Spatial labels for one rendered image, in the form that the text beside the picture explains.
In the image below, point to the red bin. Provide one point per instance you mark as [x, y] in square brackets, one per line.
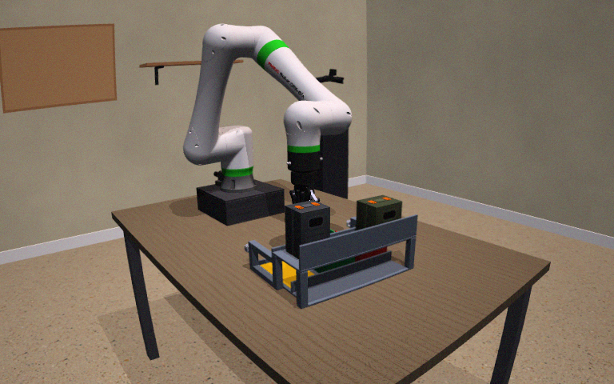
[363, 256]

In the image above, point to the green bin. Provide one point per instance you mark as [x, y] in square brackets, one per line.
[335, 265]

